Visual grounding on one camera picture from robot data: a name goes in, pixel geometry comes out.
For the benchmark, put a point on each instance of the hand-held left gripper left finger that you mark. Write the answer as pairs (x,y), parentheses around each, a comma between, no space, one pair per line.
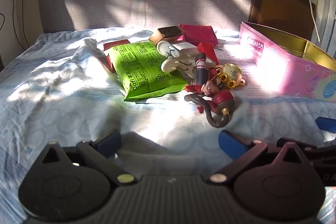
(110,144)

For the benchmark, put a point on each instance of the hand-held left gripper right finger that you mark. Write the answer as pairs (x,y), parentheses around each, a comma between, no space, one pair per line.
(231,142)

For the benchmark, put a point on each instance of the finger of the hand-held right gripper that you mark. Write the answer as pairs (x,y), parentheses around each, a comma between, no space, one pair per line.
(326,124)
(320,151)

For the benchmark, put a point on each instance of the red-haired toy figure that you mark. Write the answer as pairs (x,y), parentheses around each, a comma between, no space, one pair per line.
(223,100)

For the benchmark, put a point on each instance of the pink tin box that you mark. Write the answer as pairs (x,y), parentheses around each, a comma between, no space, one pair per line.
(294,74)

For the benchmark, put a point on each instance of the green snack packet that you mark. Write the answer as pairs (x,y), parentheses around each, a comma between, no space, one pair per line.
(141,69)

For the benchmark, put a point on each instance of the red stapler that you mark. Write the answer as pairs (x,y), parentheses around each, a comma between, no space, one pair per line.
(208,52)

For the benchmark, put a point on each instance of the white plastic toy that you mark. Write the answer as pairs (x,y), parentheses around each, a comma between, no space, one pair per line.
(170,64)

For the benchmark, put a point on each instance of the small red box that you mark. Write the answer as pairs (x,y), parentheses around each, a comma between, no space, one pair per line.
(115,43)

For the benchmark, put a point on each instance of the light blue patterned bed sheet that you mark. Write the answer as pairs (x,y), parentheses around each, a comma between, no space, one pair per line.
(65,87)

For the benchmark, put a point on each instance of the white charger block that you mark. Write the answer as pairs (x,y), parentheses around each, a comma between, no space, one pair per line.
(185,45)

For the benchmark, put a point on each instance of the magenta wallet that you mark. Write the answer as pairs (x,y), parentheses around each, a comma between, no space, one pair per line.
(202,33)

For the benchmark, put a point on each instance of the small tan box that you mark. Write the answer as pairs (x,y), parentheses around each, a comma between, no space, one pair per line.
(157,35)

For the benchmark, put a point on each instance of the brown woven case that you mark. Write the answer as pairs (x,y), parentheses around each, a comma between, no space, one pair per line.
(278,8)

